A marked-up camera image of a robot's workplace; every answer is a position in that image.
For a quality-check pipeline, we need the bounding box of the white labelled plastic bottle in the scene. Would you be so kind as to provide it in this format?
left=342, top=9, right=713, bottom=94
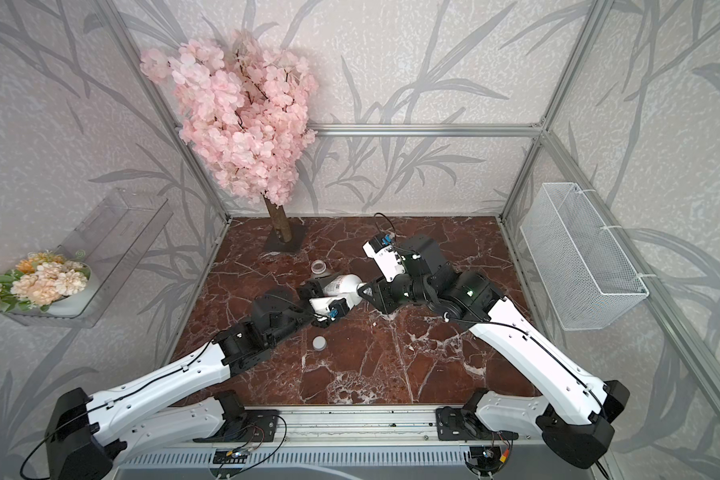
left=323, top=274, right=364, bottom=309

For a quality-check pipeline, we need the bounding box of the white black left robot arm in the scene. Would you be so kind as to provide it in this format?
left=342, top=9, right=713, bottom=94
left=45, top=275, right=361, bottom=479

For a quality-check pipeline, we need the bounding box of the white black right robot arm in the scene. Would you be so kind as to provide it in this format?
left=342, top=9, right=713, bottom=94
left=358, top=233, right=630, bottom=469

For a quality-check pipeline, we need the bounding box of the small clear bottle upright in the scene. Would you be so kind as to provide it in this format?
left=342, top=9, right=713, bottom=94
left=310, top=260, right=329, bottom=278

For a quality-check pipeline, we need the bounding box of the grey bottle cap on table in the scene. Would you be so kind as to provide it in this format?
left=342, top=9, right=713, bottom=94
left=312, top=336, right=327, bottom=352

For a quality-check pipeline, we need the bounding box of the pink blossom artificial tree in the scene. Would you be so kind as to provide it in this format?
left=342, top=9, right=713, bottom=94
left=140, top=30, right=318, bottom=243

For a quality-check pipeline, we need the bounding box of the peach flower bouquet in bowl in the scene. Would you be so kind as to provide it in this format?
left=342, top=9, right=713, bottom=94
left=0, top=251, right=97, bottom=315

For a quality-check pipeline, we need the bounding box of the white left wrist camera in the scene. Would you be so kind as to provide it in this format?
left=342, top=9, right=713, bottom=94
left=309, top=297, right=351, bottom=322

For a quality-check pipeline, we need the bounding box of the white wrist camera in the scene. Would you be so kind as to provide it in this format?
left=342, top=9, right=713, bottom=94
left=363, top=232, right=405, bottom=283
left=309, top=297, right=351, bottom=322

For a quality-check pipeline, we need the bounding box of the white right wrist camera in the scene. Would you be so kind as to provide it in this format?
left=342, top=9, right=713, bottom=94
left=363, top=232, right=405, bottom=283

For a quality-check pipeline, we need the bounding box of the dark metal tree base plate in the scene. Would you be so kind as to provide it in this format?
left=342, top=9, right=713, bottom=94
left=262, top=223, right=308, bottom=254

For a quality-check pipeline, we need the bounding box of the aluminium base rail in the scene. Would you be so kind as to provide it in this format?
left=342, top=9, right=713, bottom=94
left=222, top=393, right=549, bottom=447

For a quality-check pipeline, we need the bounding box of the small electronics board with wires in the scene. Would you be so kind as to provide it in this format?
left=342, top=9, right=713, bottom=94
left=212, top=447, right=251, bottom=465

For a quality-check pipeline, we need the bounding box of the round connector with wires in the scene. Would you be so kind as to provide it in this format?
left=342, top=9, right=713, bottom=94
left=464, top=446, right=511, bottom=479

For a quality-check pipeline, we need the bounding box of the white wire mesh basket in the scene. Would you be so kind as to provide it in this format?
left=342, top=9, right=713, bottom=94
left=520, top=182, right=649, bottom=331

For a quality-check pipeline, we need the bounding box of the clear acrylic wall shelf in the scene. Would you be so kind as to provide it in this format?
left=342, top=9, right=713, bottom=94
left=7, top=188, right=173, bottom=328

